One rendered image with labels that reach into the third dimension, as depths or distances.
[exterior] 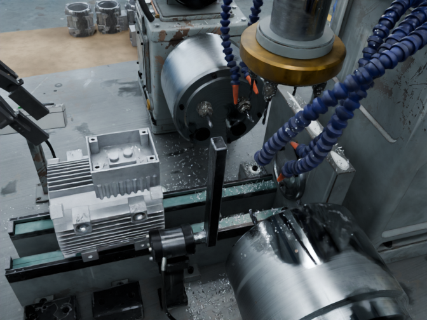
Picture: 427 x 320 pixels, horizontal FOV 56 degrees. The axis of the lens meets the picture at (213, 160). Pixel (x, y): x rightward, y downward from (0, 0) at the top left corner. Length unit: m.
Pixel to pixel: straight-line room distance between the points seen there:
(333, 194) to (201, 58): 0.45
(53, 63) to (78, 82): 1.48
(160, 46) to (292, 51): 0.55
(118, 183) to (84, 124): 0.67
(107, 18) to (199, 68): 2.40
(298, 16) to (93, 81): 1.07
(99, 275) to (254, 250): 0.41
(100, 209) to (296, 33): 0.46
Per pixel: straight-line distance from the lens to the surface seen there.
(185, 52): 1.06
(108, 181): 0.75
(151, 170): 0.75
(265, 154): 0.60
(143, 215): 0.76
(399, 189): 0.85
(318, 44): 0.68
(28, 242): 1.00
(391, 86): 0.83
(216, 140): 0.62
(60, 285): 0.96
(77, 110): 1.46
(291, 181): 0.92
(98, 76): 1.63
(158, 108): 1.26
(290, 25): 0.67
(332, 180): 0.79
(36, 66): 3.07
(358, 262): 0.63
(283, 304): 0.61
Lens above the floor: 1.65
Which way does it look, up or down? 43 degrees down
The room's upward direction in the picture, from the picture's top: 5 degrees clockwise
